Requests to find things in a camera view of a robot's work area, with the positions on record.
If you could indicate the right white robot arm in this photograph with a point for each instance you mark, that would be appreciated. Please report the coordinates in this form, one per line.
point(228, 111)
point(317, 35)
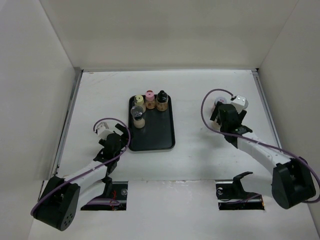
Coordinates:
point(291, 182)

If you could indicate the red label spice jar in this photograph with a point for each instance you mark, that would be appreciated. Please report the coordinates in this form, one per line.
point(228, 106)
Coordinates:
point(220, 99)

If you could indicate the black cap grinder bottle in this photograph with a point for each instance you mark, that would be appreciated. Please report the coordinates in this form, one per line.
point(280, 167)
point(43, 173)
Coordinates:
point(216, 124)

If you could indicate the silver cap blue label bottle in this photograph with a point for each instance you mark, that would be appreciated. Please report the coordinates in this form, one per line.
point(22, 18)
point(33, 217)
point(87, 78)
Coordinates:
point(246, 104)

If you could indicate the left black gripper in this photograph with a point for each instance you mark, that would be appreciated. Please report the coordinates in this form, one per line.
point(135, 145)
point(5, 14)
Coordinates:
point(124, 139)

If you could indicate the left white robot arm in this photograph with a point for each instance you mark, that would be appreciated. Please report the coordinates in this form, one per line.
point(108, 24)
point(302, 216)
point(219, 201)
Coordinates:
point(62, 197)

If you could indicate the black rectangular plastic tray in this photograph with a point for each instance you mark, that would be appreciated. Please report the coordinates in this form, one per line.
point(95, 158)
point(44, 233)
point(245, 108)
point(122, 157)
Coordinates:
point(158, 133)

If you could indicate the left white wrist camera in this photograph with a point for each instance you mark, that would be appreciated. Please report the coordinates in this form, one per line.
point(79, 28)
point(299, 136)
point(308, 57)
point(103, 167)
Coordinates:
point(102, 130)

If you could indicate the yellow cap spice bottle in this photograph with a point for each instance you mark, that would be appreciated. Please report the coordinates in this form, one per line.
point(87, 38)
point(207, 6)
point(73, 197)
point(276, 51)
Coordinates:
point(140, 101)

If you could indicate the small black cap spice bottle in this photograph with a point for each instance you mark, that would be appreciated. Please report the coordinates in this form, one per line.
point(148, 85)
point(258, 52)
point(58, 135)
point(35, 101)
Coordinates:
point(162, 99)

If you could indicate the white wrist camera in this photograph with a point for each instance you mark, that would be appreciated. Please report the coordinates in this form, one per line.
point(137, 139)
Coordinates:
point(102, 130)
point(238, 102)

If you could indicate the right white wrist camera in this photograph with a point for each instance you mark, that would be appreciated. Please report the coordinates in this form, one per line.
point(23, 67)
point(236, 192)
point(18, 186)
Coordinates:
point(238, 102)

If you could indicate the grey cap pepper grinder bottle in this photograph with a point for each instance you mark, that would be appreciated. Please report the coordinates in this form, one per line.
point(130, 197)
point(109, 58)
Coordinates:
point(137, 116)

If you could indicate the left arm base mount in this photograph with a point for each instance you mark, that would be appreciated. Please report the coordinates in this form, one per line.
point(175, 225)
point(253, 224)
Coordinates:
point(104, 195)

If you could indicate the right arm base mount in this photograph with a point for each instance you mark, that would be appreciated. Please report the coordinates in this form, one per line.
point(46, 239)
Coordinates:
point(231, 195)

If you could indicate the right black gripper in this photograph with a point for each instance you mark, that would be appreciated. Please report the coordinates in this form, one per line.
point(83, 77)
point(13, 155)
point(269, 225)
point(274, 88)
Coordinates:
point(215, 112)

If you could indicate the pink cap spice bottle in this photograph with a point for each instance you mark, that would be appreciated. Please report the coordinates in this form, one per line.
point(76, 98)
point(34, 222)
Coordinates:
point(150, 100)

